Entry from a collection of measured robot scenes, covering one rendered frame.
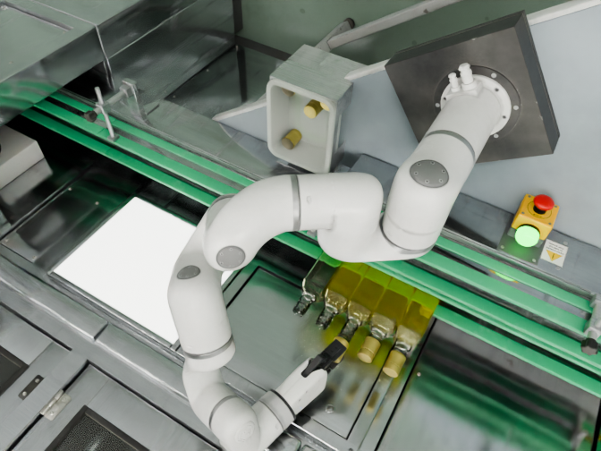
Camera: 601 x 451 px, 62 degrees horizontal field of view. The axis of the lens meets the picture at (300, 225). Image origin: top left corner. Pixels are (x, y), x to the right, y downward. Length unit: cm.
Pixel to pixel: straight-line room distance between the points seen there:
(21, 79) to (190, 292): 92
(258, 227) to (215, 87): 132
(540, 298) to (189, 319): 69
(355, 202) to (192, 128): 82
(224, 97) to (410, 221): 128
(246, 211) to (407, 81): 47
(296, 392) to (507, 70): 69
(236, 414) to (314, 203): 40
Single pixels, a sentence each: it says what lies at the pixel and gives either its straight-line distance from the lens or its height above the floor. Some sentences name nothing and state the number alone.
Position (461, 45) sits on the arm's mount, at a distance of 94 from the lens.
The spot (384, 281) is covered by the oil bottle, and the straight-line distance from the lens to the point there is 116.
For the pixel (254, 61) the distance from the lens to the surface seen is 211.
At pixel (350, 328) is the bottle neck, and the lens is 110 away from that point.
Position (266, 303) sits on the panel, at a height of 110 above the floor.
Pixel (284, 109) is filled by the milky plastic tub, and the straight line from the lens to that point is 124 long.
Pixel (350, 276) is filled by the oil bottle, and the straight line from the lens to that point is 115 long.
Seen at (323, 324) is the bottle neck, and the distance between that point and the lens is 110.
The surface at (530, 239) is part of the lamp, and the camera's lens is 111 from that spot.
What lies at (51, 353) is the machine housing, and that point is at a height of 146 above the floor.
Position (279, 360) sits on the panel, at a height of 121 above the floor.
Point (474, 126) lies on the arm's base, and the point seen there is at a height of 93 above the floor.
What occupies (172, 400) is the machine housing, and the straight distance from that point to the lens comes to 122.
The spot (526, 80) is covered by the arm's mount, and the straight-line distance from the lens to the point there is 95.
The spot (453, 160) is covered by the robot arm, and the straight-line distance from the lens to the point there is 79.
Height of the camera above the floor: 163
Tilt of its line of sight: 34 degrees down
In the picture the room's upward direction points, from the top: 142 degrees counter-clockwise
